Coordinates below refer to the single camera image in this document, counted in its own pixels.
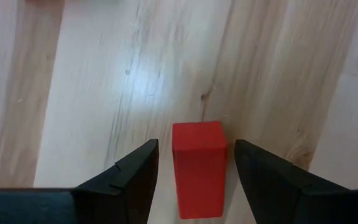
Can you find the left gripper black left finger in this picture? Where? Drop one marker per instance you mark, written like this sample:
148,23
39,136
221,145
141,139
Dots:
126,193

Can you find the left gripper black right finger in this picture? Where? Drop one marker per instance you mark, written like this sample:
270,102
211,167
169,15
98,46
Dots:
281,193

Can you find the red rectangular wooden block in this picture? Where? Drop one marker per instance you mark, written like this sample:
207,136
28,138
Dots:
199,171

